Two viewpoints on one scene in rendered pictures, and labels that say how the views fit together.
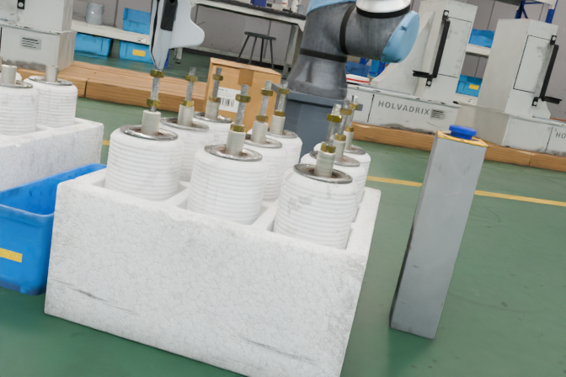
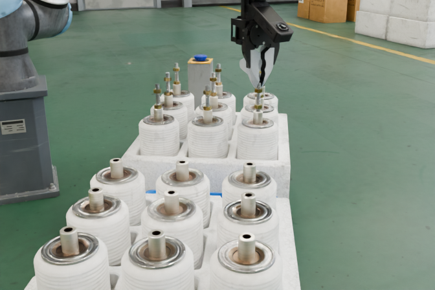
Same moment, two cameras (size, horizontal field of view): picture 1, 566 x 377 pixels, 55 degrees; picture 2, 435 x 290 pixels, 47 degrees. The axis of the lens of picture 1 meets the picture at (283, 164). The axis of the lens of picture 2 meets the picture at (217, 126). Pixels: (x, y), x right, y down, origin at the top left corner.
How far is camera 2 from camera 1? 1.57 m
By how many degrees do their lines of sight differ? 90
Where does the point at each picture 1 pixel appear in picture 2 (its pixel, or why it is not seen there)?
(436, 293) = not seen: hidden behind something
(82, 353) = (307, 218)
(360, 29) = (50, 19)
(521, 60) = not seen: outside the picture
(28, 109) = not seen: hidden behind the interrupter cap
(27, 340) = (312, 232)
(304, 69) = (22, 67)
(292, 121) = (41, 112)
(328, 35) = (26, 32)
